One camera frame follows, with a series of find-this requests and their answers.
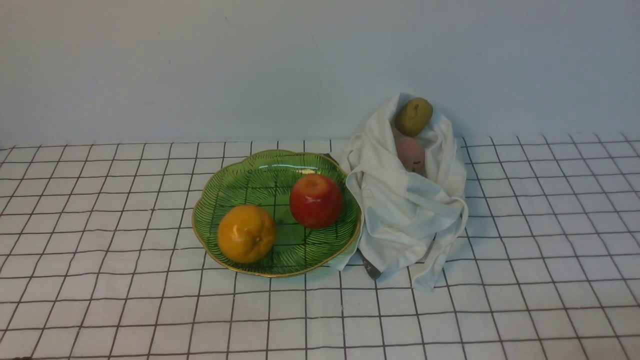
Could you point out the white cloth bag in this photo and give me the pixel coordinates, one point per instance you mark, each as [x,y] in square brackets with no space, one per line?
[407,217]

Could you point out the pink peach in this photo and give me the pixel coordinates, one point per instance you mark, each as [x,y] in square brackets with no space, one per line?
[411,154]

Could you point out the green leaf-pattern plate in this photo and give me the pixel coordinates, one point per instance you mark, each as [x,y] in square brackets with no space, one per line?
[266,179]

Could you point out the orange fruit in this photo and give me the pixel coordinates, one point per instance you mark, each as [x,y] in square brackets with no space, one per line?
[246,234]

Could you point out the brown kiwi fruit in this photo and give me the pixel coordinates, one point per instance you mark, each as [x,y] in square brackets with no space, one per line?
[414,117]

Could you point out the red apple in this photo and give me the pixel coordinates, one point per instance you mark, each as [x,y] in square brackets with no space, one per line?
[316,201]

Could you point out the white grid tablecloth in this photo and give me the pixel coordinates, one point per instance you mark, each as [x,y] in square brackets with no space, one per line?
[99,262]

